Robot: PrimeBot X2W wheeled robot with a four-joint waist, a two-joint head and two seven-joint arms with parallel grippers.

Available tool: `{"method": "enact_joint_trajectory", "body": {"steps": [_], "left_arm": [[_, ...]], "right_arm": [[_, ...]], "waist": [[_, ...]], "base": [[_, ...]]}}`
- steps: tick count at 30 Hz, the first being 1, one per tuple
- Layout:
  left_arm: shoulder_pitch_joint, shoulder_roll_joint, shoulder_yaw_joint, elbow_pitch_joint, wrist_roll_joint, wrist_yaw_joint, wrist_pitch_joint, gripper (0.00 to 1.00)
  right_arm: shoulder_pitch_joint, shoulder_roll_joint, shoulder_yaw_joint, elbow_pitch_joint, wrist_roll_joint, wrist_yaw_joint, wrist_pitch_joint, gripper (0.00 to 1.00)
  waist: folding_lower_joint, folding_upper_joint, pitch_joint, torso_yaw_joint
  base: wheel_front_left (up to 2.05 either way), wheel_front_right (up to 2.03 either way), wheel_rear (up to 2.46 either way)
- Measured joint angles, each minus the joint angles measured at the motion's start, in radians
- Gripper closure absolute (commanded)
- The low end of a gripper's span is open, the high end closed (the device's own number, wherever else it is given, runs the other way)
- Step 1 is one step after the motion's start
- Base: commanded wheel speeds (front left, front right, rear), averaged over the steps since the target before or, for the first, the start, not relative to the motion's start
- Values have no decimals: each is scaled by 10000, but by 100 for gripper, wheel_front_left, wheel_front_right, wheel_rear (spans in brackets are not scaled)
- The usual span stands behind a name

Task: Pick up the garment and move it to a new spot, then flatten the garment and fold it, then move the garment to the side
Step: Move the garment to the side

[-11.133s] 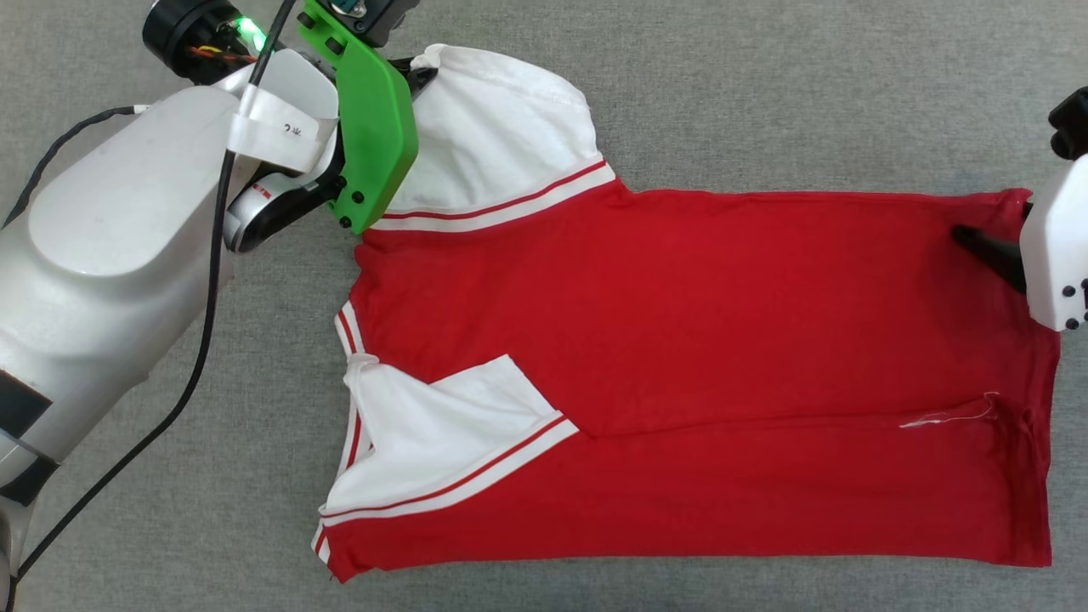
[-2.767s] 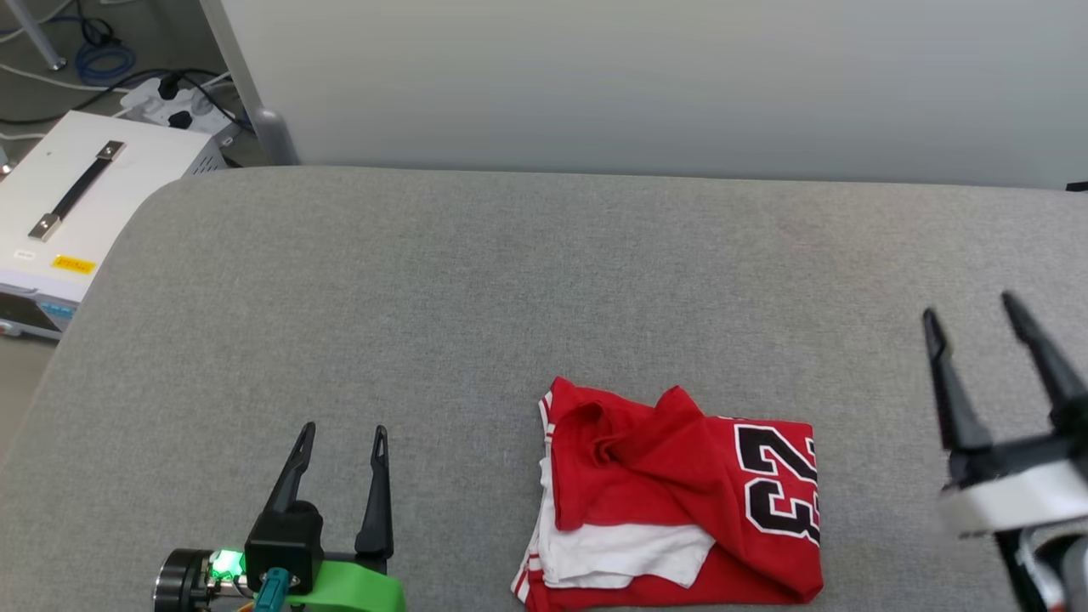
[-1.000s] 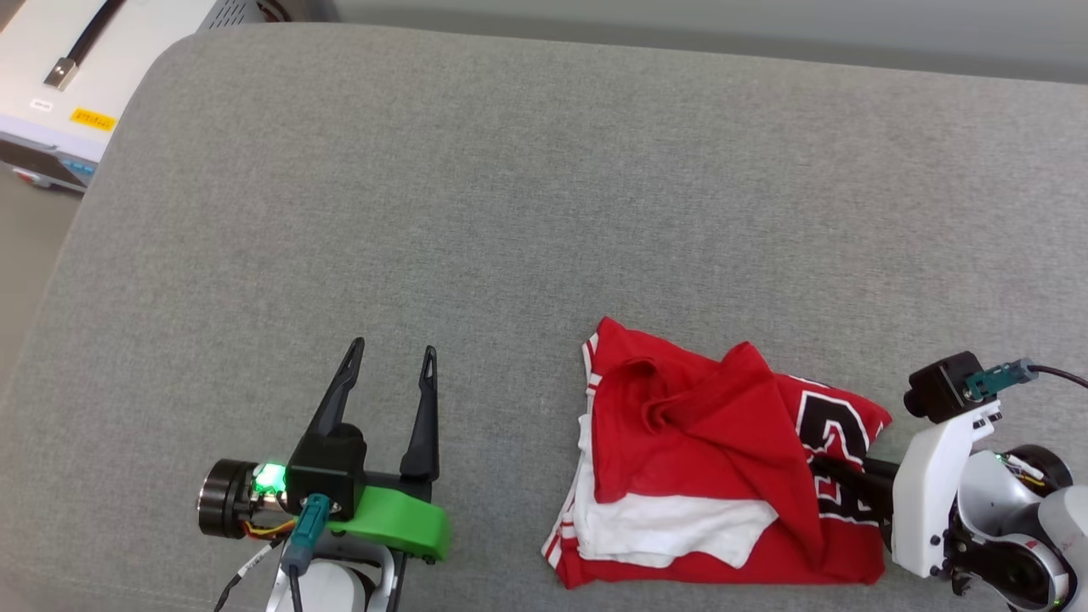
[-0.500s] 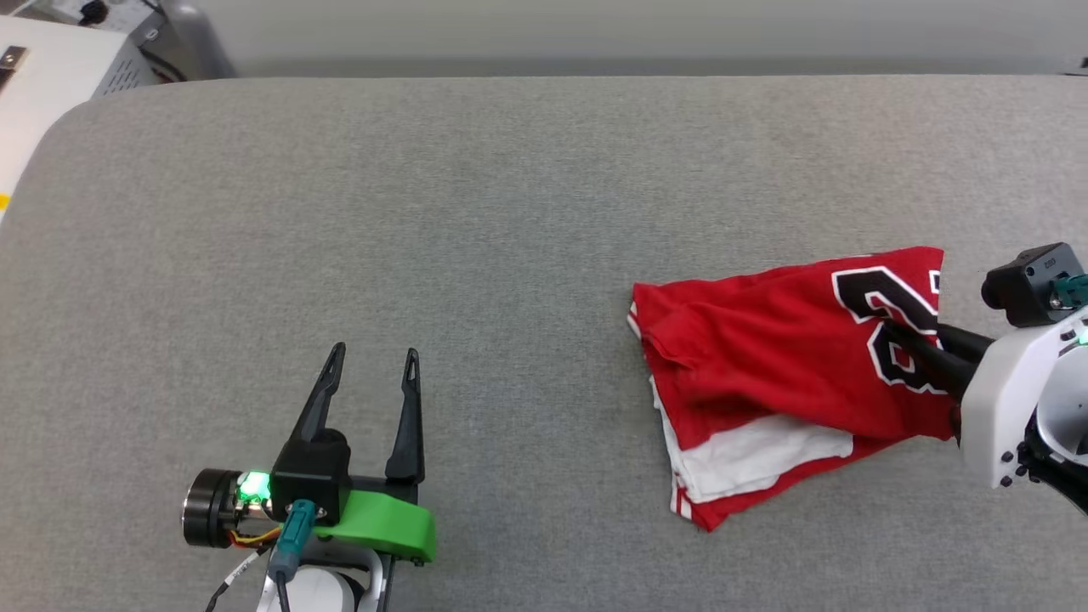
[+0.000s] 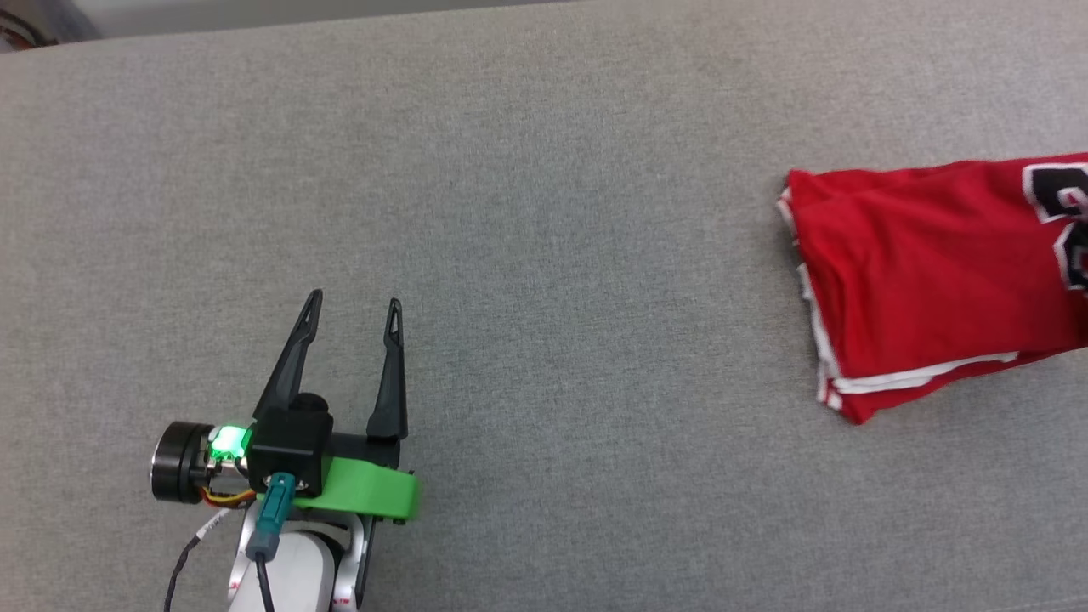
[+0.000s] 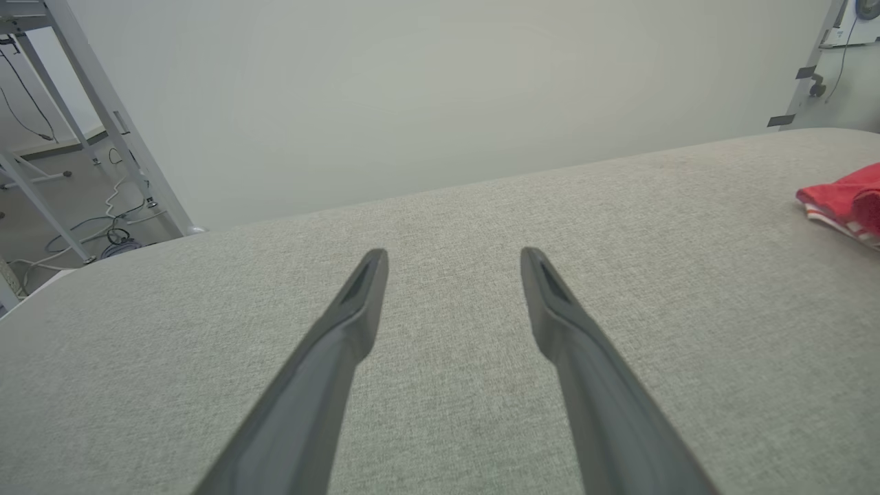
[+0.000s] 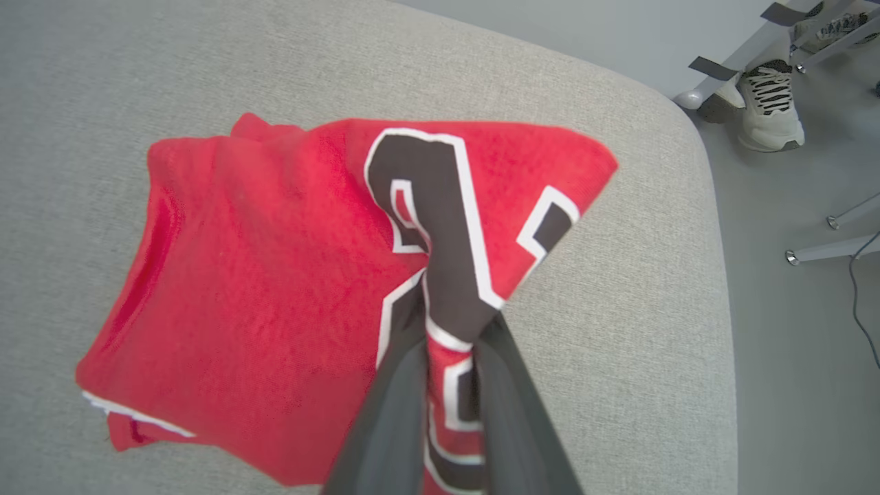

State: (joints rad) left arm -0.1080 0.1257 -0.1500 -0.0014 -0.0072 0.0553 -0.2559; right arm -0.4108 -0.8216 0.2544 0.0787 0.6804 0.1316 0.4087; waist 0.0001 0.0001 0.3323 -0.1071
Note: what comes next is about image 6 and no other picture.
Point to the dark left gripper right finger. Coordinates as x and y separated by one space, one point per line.
605 412

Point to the white metal frame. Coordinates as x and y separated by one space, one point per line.
103 103

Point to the grey post with black tape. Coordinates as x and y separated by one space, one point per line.
808 69

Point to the white wall device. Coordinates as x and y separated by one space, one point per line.
852 27

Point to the red and white garment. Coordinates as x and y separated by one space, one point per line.
849 196

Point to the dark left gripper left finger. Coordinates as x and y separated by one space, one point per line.
309 399

